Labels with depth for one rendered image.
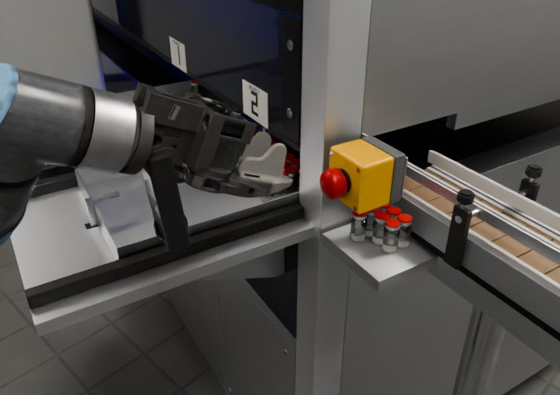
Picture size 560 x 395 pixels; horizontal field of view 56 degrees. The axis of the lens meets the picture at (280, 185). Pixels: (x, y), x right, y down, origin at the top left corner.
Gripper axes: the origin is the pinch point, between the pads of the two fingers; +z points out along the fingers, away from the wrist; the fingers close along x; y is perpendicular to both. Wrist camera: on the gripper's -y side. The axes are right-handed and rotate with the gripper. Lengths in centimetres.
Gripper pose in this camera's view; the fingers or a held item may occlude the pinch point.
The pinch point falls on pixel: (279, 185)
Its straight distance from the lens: 63.1
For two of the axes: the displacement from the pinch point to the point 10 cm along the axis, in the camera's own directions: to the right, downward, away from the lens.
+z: 7.8, 1.4, 6.2
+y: 3.6, -9.0, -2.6
